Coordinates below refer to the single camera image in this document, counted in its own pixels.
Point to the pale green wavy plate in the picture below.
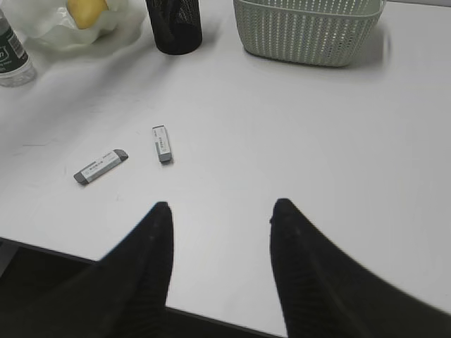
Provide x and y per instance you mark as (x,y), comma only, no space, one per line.
(49,23)

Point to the grey white eraser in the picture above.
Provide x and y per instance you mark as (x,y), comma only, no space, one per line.
(100,166)
(162,144)

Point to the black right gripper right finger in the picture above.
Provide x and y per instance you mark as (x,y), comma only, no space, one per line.
(323,292)

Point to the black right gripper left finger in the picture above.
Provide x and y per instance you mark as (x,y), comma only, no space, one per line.
(122,295)

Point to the clear water bottle green label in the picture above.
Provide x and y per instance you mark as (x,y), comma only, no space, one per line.
(16,65)

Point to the black mesh pen holder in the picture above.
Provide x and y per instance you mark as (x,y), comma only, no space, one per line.
(176,25)

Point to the yellow mango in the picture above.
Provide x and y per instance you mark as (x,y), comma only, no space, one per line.
(86,12)

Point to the pale green woven basket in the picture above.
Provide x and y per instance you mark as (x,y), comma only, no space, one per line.
(324,33)

